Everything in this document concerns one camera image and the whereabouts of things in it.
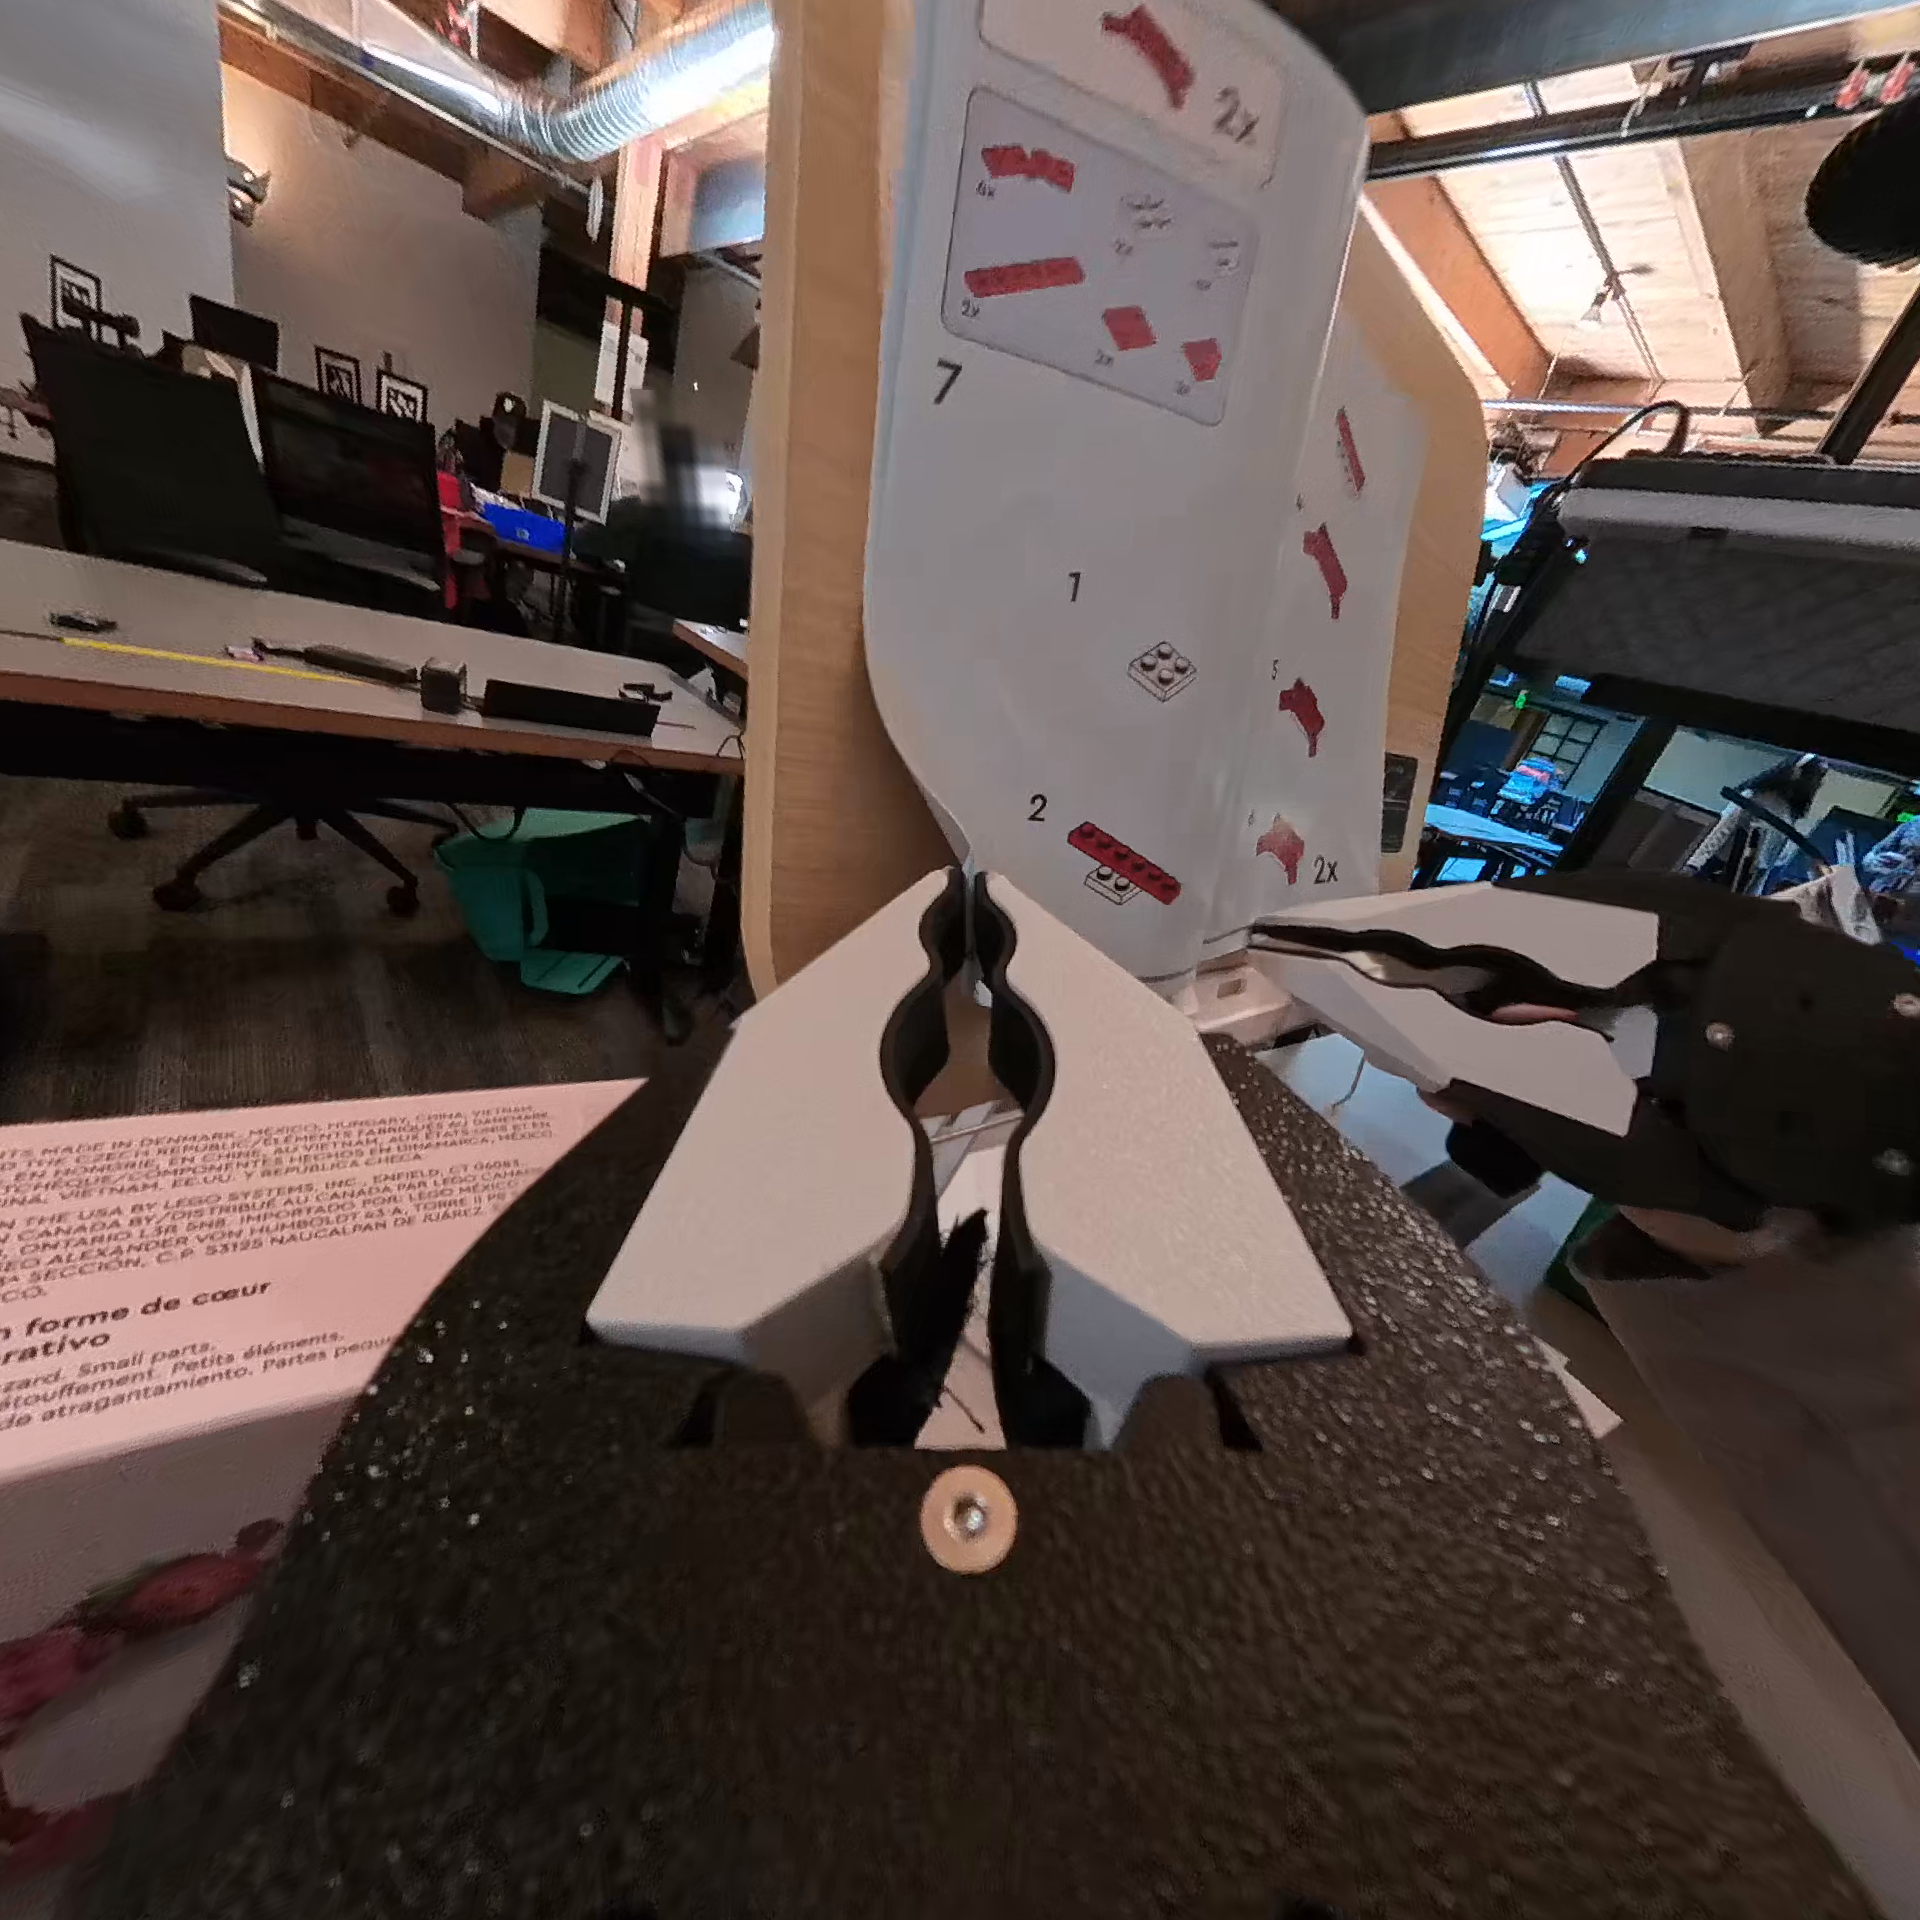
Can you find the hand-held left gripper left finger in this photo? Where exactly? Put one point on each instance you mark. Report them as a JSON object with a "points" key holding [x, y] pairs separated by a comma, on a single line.
{"points": [[765, 1186]]}

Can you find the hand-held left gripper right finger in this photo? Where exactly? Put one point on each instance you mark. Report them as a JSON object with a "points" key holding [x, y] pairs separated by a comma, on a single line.
{"points": [[1171, 1186]]}

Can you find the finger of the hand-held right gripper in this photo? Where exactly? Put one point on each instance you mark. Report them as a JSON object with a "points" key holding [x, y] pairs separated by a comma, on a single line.
{"points": [[1559, 932], [1500, 1065]]}

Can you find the lego instruction booklet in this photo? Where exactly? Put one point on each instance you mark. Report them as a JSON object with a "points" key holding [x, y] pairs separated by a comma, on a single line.
{"points": [[1080, 494]]}

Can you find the white lego box flower print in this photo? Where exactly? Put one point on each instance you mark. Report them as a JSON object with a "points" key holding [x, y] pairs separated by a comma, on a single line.
{"points": [[181, 1350]]}

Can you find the person's right hand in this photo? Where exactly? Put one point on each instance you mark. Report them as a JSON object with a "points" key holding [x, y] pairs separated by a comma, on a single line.
{"points": [[1710, 1243]]}

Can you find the black label sticker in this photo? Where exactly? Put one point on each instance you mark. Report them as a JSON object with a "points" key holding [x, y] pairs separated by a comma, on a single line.
{"points": [[1397, 804]]}

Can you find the grey studio light panel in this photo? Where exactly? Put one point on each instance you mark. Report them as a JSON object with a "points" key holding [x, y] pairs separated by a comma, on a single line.
{"points": [[1725, 599]]}

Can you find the black flat bar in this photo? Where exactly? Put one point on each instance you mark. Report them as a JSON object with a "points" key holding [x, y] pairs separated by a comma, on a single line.
{"points": [[570, 709]]}

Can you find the black power adapter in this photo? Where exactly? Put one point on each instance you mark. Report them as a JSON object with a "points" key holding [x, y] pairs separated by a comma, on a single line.
{"points": [[445, 687]]}

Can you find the black office chair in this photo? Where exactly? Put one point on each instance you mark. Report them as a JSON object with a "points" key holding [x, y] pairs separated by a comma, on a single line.
{"points": [[292, 818]]}

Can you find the light wooden board stand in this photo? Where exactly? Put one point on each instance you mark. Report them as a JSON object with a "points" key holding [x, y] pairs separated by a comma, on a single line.
{"points": [[810, 450]]}

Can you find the white framed panel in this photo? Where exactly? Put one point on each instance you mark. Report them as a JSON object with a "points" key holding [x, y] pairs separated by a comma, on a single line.
{"points": [[579, 459]]}

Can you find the black disc on pole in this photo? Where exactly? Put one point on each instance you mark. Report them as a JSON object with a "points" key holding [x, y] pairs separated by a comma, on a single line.
{"points": [[1875, 187]]}

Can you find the black computer monitor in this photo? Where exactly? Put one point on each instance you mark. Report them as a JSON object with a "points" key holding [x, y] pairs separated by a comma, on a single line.
{"points": [[360, 480], [150, 464]]}

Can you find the white office desk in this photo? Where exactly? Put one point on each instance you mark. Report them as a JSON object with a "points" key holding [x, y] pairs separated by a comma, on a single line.
{"points": [[150, 599]]}

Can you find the black white marker tag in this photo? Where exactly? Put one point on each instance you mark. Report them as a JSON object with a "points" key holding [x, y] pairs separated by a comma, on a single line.
{"points": [[339, 373], [72, 291], [402, 397]]}

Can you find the silver ventilation duct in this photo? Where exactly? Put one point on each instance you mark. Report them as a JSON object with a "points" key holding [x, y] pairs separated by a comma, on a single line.
{"points": [[599, 105]]}

